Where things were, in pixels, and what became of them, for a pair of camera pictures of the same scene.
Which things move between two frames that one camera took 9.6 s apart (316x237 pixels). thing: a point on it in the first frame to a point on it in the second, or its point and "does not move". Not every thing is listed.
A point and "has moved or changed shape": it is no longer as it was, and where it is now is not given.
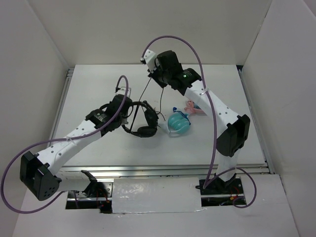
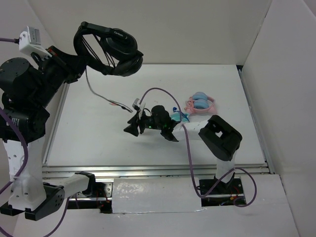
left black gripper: (125, 114) to (73, 66)
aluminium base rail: (164, 171) does not move
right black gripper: (154, 74) to (133, 128)
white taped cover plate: (157, 195) does not move
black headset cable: (160, 112) has moved or changed shape
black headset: (152, 119) has moved or changed shape
